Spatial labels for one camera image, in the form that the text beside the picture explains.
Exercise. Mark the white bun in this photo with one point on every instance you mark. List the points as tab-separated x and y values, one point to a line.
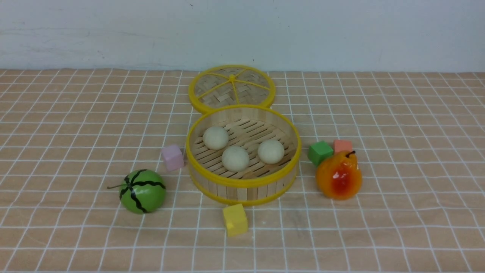
271	151
235	159
215	138

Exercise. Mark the bamboo steamer tray yellow rim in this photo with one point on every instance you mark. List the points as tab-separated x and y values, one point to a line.
247	127

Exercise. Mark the bamboo steamer lid yellow rim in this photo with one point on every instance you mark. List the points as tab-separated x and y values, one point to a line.
229	85

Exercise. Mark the pink cube block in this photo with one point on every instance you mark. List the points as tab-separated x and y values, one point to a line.
172	157

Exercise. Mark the green cube block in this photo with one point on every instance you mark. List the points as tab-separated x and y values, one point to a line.
319	151

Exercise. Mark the yellow cube block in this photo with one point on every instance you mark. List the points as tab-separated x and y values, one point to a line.
235	220

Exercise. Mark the salmon cube block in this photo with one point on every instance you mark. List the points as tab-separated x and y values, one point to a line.
342	145

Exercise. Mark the orange toy pear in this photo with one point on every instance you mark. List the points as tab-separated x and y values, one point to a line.
339	177

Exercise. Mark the green toy watermelon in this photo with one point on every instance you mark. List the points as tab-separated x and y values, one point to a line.
142	191

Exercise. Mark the checked peach tablecloth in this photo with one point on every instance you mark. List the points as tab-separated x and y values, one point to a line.
67	135

